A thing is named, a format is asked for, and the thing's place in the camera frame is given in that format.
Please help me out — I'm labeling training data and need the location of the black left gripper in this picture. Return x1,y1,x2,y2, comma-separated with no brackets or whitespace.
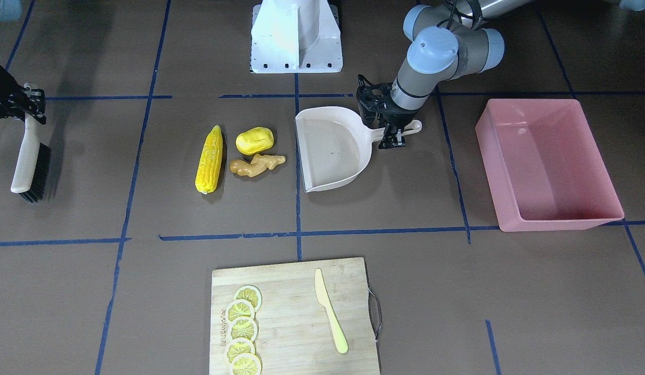
356,74,412,149

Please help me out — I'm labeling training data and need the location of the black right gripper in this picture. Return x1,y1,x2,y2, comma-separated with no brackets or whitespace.
0,67,46,125

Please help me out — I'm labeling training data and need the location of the beige plastic dustpan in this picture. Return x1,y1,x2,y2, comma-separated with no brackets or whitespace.
294,106,423,193

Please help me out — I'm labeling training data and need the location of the white brush with dark bristles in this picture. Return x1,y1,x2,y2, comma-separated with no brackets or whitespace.
10,82,52,204

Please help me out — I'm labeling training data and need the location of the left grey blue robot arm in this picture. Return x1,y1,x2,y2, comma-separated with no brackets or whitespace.
356,1,525,149

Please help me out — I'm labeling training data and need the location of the pink plastic bin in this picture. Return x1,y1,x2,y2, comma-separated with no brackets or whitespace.
475,99,625,232

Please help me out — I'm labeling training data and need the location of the orange toy ginger root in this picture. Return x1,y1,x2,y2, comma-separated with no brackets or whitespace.
229,154,286,178

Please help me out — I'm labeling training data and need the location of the yellow toy potato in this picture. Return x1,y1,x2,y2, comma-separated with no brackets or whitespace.
235,127,275,156

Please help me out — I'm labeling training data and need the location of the yellow plastic knife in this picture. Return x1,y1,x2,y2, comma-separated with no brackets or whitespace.
313,268,349,354

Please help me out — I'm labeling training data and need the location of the yellow toy corn cob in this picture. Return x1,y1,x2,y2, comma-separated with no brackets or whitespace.
195,125,224,194

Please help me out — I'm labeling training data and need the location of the bamboo cutting board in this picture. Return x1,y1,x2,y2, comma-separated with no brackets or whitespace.
208,258,380,374

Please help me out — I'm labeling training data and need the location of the white pillar mount base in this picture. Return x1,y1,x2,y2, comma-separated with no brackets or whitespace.
249,1,344,74

